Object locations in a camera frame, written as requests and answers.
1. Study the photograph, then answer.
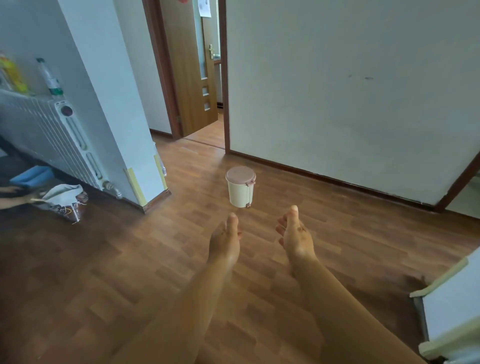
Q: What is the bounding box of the person's left forearm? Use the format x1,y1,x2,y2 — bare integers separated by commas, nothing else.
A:
108,258,234,364

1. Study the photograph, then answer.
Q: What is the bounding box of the blue flat pad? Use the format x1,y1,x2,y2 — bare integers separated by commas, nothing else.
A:
9,166,55,188

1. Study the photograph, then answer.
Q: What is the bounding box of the yellow bottle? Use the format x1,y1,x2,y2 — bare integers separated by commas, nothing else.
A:
0,52,29,95

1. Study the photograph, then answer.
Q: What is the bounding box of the white floor bag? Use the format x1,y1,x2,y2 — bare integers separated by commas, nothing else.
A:
31,183,90,225

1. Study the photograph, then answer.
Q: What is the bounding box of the person's right forearm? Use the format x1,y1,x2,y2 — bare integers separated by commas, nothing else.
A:
292,256,428,364

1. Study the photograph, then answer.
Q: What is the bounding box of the person's left hand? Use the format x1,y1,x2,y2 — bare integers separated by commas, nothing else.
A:
207,212,243,271

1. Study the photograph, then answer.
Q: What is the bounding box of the person's right hand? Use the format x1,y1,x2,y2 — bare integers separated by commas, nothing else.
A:
275,205,319,271

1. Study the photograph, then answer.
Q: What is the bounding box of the white trash can pink lid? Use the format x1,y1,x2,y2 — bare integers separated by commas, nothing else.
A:
225,166,257,209

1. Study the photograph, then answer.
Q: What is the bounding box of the white pipe with valve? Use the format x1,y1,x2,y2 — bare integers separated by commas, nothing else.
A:
35,57,75,118

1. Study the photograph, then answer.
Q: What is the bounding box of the light brown wooden door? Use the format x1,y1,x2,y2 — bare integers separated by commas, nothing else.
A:
159,0,219,138

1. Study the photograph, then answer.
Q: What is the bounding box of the plain white radiator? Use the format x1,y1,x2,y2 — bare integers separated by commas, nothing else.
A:
0,88,110,190

